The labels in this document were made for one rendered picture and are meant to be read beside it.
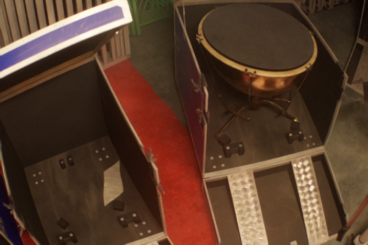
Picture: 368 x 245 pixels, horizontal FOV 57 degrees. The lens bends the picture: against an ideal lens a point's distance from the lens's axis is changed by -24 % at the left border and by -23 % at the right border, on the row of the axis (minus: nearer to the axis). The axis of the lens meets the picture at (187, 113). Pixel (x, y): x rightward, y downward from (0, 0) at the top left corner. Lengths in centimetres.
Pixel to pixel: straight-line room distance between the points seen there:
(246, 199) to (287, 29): 124
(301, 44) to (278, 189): 110
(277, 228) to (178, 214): 76
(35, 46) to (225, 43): 147
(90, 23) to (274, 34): 157
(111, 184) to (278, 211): 122
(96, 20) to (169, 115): 209
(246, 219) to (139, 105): 144
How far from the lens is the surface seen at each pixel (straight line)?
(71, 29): 155
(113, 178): 296
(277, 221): 295
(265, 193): 306
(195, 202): 302
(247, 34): 276
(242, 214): 285
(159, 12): 450
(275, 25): 292
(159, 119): 350
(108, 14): 157
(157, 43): 426
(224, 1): 320
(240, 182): 294
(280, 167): 312
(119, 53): 406
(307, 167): 310
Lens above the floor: 259
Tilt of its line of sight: 47 degrees down
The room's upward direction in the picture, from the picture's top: 1 degrees counter-clockwise
